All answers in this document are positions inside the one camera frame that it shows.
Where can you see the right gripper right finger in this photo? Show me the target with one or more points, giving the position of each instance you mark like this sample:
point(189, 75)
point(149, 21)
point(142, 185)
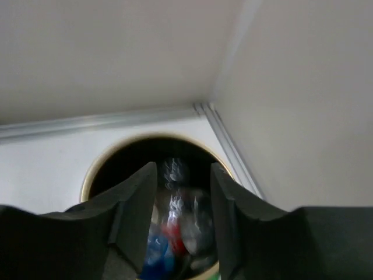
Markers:
point(256, 240)

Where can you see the dark blue gold-rimmed bin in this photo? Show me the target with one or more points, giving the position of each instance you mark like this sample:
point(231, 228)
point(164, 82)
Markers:
point(124, 159)

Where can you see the clear bottle red label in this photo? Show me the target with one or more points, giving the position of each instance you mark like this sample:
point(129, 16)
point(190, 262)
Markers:
point(185, 216)

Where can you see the large crushed clear bottle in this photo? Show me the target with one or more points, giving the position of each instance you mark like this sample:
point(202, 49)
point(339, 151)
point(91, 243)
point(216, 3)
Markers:
point(173, 176)

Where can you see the crushed blue label bottle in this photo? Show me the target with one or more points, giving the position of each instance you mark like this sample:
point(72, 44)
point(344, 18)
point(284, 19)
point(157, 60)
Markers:
point(159, 258)

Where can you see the aluminium frame rail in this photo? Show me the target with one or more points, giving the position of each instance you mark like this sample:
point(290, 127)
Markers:
point(43, 163)

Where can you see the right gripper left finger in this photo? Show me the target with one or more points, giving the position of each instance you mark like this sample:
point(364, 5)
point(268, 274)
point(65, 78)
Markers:
point(102, 238)

